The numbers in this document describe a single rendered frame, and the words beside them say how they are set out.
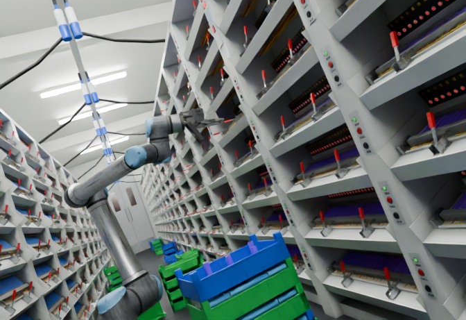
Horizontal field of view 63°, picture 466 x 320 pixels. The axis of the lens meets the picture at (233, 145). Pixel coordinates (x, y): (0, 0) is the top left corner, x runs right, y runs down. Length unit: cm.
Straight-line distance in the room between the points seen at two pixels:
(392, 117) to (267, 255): 52
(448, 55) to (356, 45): 33
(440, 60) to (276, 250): 67
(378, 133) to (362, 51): 23
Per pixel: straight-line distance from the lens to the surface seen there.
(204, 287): 110
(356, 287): 154
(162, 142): 181
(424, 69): 90
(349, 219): 145
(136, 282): 212
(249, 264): 114
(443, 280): 114
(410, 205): 108
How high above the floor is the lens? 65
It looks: 6 degrees up
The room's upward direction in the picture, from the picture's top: 22 degrees counter-clockwise
